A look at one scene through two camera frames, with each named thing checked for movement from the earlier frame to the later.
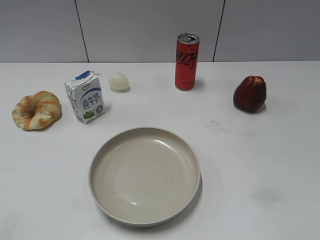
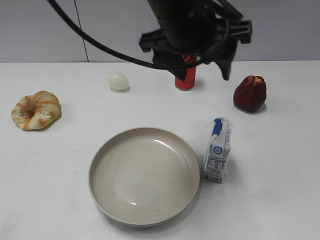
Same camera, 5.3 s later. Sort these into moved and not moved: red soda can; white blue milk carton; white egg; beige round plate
Moved: white blue milk carton
Not moved: white egg; beige round plate; red soda can
